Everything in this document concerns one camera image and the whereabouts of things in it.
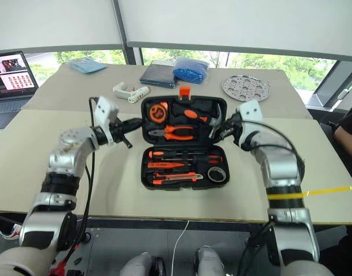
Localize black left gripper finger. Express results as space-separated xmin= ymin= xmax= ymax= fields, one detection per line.
xmin=125 ymin=117 xmax=143 ymax=131
xmin=121 ymin=135 xmax=134 ymax=150

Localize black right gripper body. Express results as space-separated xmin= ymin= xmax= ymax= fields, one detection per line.
xmin=228 ymin=112 xmax=243 ymax=139

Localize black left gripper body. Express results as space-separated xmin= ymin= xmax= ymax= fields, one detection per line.
xmin=112 ymin=120 xmax=131 ymax=143

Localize black tool case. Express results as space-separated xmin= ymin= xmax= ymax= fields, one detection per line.
xmin=140 ymin=86 xmax=231 ymax=191

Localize flathead screwdriver orange black handle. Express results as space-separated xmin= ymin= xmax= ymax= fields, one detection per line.
xmin=161 ymin=154 xmax=224 ymax=166

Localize small red tester screwdriver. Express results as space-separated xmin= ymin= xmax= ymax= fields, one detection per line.
xmin=147 ymin=161 xmax=191 ymax=170

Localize orange black utility knife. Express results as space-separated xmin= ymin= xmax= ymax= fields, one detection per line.
xmin=151 ymin=171 xmax=204 ymax=185

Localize orange black tape measure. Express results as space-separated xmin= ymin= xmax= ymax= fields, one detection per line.
xmin=148 ymin=102 xmax=170 ymax=124

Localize white glue gun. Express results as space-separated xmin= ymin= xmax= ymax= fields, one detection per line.
xmin=112 ymin=82 xmax=152 ymax=104

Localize round perforated metal plate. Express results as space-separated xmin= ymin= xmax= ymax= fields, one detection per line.
xmin=221 ymin=75 xmax=271 ymax=102

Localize black electrical tape roll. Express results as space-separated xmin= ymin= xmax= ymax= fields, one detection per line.
xmin=207 ymin=167 xmax=226 ymax=183

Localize dark blue folded cloth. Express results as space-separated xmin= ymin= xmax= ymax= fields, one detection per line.
xmin=139 ymin=60 xmax=178 ymax=89

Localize blue plastic bag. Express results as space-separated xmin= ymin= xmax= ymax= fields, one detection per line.
xmin=172 ymin=56 xmax=211 ymax=85

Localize light blue cloth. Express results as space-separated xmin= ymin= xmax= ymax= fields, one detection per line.
xmin=67 ymin=57 xmax=108 ymax=74

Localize wide white roller blind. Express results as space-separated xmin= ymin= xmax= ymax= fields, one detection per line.
xmin=118 ymin=0 xmax=352 ymax=60

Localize dark open window sash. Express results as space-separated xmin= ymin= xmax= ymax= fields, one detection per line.
xmin=305 ymin=60 xmax=352 ymax=112

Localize bystander in black shirt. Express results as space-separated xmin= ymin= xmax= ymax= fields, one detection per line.
xmin=328 ymin=102 xmax=352 ymax=185

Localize open laptop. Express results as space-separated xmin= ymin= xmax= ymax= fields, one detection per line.
xmin=0 ymin=51 xmax=40 ymax=130

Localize grey rounded leg cover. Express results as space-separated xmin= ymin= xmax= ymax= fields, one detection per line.
xmin=120 ymin=252 xmax=165 ymax=276
xmin=194 ymin=246 xmax=225 ymax=276

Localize narrow white roller blind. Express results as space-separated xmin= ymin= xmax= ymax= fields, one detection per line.
xmin=0 ymin=0 xmax=124 ymax=52

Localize red white shoe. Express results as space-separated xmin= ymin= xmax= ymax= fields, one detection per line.
xmin=0 ymin=224 xmax=23 ymax=239

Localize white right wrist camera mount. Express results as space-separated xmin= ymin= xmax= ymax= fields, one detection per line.
xmin=236 ymin=99 xmax=265 ymax=124

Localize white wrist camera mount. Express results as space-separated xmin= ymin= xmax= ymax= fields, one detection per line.
xmin=236 ymin=99 xmax=265 ymax=124
xmin=93 ymin=96 xmax=120 ymax=144

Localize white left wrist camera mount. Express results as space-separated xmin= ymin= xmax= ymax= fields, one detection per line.
xmin=93 ymin=96 xmax=120 ymax=144

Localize claw hammer black orange handle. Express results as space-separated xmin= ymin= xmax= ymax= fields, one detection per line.
xmin=171 ymin=102 xmax=225 ymax=139

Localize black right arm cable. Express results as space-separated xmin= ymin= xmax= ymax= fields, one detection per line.
xmin=236 ymin=120 xmax=305 ymax=276

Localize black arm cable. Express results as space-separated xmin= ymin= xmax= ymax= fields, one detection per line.
xmin=236 ymin=120 xmax=305 ymax=276
xmin=65 ymin=97 xmax=98 ymax=262

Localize orange handled pliers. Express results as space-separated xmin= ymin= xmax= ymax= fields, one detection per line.
xmin=148 ymin=125 xmax=194 ymax=141

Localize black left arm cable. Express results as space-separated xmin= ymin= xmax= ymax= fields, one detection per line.
xmin=65 ymin=97 xmax=98 ymax=262

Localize grey window post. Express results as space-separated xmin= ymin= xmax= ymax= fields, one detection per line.
xmin=111 ymin=0 xmax=144 ymax=66

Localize thin white cable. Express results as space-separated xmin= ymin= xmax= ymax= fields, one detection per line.
xmin=171 ymin=220 xmax=191 ymax=276

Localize yellow strap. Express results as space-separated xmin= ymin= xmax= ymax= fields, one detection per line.
xmin=267 ymin=185 xmax=352 ymax=200

